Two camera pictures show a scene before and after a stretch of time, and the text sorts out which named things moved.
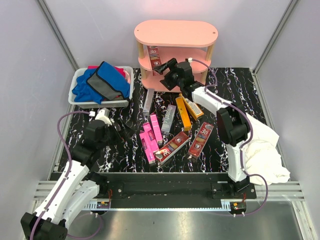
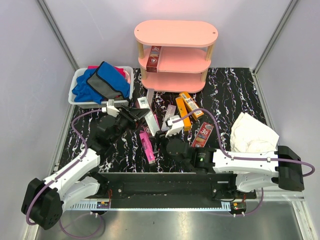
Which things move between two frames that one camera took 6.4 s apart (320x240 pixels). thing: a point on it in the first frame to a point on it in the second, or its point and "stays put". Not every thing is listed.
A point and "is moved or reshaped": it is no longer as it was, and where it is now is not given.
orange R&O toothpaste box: [184, 115] stays put
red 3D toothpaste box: [167, 150] to [150, 117]
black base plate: [175, 187] stays put
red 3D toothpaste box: [155, 58] is moved or reshaped
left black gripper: [125, 134] to [134, 115]
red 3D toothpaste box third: [200, 140] stays put
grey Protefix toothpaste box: [168, 119] stays put
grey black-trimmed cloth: [109, 82] stays put
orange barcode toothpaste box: [194, 109] stays put
